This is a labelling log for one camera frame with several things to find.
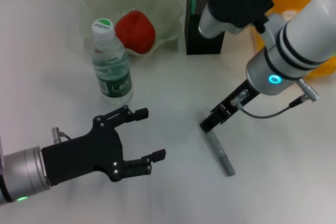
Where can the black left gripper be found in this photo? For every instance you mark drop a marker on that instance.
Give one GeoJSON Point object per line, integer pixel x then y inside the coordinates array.
{"type": "Point", "coordinates": [84, 155]}

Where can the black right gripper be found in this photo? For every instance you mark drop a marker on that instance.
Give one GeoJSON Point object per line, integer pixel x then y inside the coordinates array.
{"type": "Point", "coordinates": [236, 98]}

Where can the grey pen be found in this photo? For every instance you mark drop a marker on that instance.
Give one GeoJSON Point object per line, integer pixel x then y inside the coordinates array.
{"type": "Point", "coordinates": [220, 153]}

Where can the clear green-label water bottle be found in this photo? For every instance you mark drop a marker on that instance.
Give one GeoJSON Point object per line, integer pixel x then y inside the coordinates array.
{"type": "Point", "coordinates": [115, 77]}

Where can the red-orange fruit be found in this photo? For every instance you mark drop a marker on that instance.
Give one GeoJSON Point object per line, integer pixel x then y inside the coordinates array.
{"type": "Point", "coordinates": [135, 32]}

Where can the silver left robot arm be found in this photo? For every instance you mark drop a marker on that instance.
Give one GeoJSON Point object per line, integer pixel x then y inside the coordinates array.
{"type": "Point", "coordinates": [23, 171]}

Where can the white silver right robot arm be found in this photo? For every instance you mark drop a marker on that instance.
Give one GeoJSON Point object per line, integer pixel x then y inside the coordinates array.
{"type": "Point", "coordinates": [296, 43]}

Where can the black mesh pen holder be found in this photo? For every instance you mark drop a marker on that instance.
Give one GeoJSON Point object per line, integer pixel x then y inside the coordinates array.
{"type": "Point", "coordinates": [193, 40]}

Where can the green glass fruit plate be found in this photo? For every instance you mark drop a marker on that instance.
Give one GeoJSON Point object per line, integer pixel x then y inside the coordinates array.
{"type": "Point", "coordinates": [157, 3]}

